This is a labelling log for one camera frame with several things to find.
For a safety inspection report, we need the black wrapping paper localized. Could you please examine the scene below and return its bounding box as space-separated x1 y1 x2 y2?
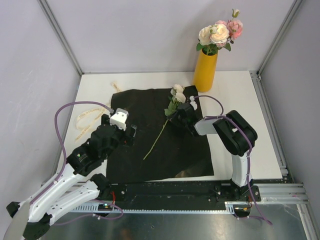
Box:
106 88 214 183

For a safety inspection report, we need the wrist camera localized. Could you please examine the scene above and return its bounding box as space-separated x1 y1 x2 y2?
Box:
189 96 198 111
109 108 129 131

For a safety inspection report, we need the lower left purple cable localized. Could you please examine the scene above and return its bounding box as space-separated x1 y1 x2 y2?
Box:
53 197 125 226

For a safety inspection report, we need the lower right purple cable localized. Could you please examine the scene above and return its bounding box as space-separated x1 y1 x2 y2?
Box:
246 184 273 226

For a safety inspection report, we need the pink flower stem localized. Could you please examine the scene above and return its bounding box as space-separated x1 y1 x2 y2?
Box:
227 9 244 44
211 20 230 48

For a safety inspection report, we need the yellow cylindrical vase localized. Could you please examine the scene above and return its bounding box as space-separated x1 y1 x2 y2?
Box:
193 50 218 93

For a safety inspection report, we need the right aluminium frame post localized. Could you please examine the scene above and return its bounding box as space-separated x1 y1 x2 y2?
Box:
256 0 305 76

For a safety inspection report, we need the grey slotted cable duct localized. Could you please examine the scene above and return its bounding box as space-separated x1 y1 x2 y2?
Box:
71 198 251 216

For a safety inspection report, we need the left aluminium frame post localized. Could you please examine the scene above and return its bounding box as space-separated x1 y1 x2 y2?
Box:
37 0 84 77

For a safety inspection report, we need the aluminium frame post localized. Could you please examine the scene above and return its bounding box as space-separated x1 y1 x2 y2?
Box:
37 0 84 77
256 0 305 76

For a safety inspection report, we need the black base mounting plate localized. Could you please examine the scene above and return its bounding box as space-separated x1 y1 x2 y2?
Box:
97 180 261 205

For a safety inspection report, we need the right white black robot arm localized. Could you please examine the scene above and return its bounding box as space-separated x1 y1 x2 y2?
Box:
167 103 258 201

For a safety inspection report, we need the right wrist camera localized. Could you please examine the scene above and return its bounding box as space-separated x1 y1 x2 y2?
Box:
189 96 198 111

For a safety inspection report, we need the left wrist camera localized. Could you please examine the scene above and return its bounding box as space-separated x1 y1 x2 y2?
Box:
109 108 129 131

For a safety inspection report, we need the cream printed ribbon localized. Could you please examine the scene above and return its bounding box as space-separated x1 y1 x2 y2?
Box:
74 79 121 144

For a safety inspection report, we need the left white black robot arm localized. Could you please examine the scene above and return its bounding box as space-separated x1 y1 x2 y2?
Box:
4 108 136 240

